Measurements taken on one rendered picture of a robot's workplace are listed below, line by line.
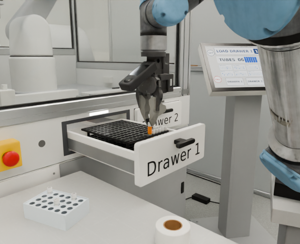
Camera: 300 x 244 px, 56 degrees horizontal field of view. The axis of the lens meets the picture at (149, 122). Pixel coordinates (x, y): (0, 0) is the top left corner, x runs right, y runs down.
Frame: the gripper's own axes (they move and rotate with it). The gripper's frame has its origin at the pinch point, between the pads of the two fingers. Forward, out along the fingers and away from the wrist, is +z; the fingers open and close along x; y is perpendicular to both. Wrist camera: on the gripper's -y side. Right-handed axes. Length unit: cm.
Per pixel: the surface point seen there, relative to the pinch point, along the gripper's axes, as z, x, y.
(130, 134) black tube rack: 4.0, 4.6, -3.2
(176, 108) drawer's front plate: 4.1, 21.2, 41.4
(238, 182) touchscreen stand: 53, 10, 88
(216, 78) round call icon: -8, 17, 69
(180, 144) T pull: 2.9, -14.3, -3.6
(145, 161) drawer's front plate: 5.9, -10.8, -12.8
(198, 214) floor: 94, 44, 102
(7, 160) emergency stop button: 6.6, 15.7, -34.5
